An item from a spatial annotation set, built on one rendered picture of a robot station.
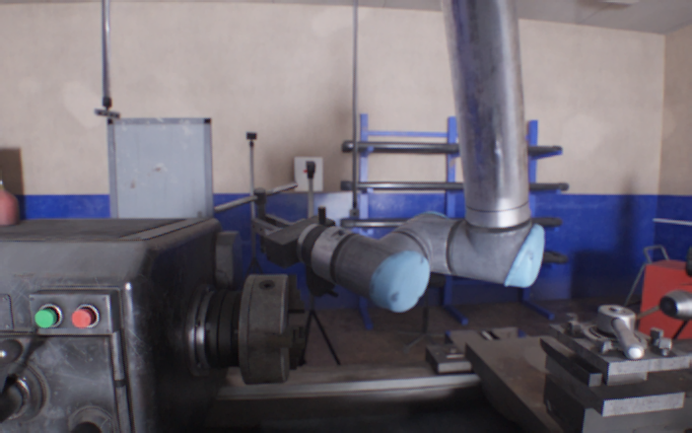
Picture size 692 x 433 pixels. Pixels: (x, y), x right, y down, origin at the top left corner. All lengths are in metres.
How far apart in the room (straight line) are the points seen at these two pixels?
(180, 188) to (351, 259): 3.59
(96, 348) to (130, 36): 4.10
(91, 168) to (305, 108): 2.43
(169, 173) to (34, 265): 3.40
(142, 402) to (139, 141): 3.69
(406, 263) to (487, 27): 0.30
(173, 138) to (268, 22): 1.62
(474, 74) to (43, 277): 0.69
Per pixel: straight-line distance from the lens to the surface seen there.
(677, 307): 1.31
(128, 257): 0.65
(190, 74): 4.19
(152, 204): 4.15
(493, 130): 0.45
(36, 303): 0.67
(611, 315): 0.80
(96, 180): 4.48
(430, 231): 0.56
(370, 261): 0.48
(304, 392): 1.09
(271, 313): 0.74
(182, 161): 4.01
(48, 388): 0.74
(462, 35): 0.46
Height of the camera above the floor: 1.43
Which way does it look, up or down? 5 degrees down
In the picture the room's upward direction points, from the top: straight up
